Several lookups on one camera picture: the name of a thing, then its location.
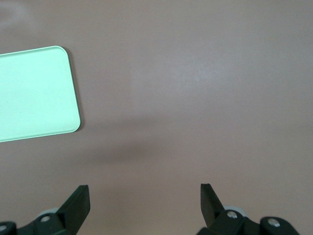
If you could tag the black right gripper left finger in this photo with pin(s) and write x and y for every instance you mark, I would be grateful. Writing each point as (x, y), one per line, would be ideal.
(71, 215)

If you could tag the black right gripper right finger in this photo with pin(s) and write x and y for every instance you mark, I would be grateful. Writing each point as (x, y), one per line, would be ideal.
(212, 210)

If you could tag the light green rectangular tray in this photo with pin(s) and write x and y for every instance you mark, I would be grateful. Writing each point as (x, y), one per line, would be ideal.
(36, 95)

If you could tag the brown table cover mat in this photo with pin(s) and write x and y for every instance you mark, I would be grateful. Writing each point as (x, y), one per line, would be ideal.
(183, 85)

